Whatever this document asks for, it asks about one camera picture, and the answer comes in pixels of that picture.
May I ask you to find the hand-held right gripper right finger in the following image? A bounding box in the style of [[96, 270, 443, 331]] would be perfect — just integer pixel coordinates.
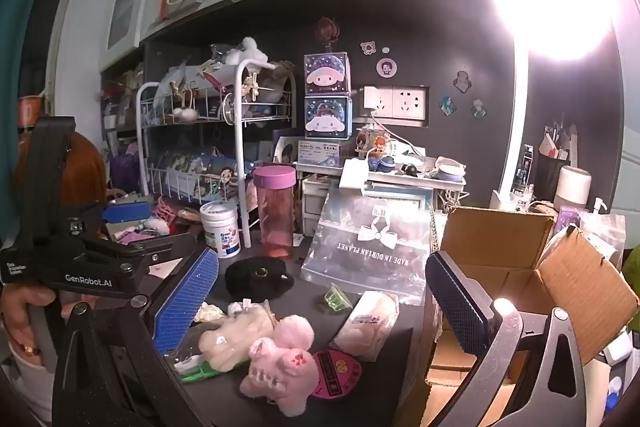
[[425, 250, 586, 427]]

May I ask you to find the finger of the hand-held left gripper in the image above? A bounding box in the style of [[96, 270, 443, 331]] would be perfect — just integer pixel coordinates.
[[82, 233, 201, 273], [65, 201, 153, 234]]

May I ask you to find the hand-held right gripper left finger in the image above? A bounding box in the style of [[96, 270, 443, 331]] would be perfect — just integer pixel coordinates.
[[52, 248, 221, 427]]

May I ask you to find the cream plush toy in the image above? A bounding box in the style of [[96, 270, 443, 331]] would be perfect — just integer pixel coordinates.
[[198, 304, 278, 373]]

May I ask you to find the brown cardboard box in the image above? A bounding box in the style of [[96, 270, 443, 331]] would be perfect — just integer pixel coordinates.
[[425, 206, 640, 427]]

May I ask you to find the black plush toy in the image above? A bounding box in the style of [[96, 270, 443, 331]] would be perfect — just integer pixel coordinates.
[[224, 257, 296, 303]]

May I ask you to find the packaged white plush toy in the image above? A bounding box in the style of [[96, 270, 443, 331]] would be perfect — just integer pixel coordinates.
[[332, 291, 401, 363]]

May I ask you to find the pink plush toy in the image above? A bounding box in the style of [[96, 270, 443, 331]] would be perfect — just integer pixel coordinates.
[[239, 314, 318, 418]]

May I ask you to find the person's left forearm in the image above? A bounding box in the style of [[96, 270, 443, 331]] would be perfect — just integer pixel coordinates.
[[0, 342, 56, 425]]

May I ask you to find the person's left hand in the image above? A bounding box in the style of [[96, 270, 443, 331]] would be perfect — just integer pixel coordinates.
[[0, 284, 97, 373]]

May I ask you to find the reddish brown round object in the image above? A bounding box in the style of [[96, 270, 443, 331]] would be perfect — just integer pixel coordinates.
[[14, 131, 108, 240]]

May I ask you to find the green clear packet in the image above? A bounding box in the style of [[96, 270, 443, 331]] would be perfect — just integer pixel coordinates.
[[162, 346, 222, 384]]

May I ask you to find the white plastic jar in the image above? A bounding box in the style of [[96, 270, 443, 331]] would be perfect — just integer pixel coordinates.
[[200, 200, 243, 260]]

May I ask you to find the clear plastic bag with bow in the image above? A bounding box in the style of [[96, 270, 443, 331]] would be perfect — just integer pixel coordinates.
[[300, 192, 437, 305]]

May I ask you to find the green plastic clip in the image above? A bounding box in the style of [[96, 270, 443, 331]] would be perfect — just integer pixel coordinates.
[[322, 283, 355, 312]]

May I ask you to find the pink water bottle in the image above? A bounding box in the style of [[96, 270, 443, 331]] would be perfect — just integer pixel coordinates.
[[252, 165, 297, 260]]

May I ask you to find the round pink black badge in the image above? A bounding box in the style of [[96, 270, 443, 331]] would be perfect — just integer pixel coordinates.
[[312, 349, 364, 403]]

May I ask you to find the small white desk shelf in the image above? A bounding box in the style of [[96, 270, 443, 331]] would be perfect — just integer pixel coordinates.
[[295, 159, 468, 210]]

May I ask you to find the black pen holder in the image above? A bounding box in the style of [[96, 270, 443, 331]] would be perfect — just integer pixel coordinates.
[[535, 124, 576, 202]]

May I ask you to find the white cylindrical humidifier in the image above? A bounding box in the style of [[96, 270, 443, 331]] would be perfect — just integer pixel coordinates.
[[556, 166, 592, 214]]

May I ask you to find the green plush cushion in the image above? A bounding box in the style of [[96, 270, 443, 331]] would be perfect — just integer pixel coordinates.
[[620, 244, 640, 333]]

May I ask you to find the character figure stand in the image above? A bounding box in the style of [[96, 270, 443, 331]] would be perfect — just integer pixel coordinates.
[[356, 127, 393, 160]]

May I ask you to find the white plush on rack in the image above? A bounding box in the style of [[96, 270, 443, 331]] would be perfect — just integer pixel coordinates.
[[225, 37, 277, 70]]

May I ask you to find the white desk lamp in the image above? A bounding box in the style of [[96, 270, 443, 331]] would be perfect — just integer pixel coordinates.
[[487, 0, 618, 212]]

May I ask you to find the blue character display box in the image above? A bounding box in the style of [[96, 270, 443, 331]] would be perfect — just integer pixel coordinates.
[[304, 96, 353, 142]]

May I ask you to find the dark rose ornament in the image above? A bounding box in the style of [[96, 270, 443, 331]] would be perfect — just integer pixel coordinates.
[[315, 17, 342, 54]]

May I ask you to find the white wire rack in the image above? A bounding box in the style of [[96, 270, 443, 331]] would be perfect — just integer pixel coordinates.
[[136, 59, 297, 249]]

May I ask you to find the white wall power outlet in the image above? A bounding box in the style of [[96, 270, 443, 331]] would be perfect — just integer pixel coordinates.
[[362, 85, 429, 120]]

